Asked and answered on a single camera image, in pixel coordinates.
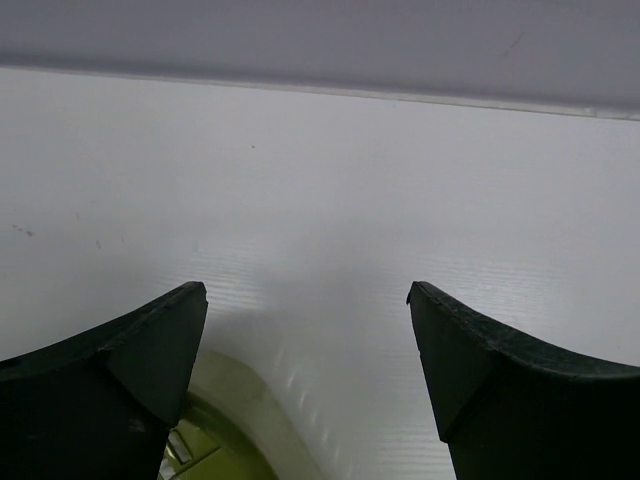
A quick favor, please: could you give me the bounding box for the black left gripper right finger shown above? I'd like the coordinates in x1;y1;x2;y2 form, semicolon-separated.
407;282;639;479

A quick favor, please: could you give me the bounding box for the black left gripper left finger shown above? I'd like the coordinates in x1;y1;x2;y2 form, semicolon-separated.
1;282;208;479

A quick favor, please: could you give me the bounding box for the olive green plastic basket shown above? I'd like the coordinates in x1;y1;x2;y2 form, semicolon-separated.
158;352;324;480

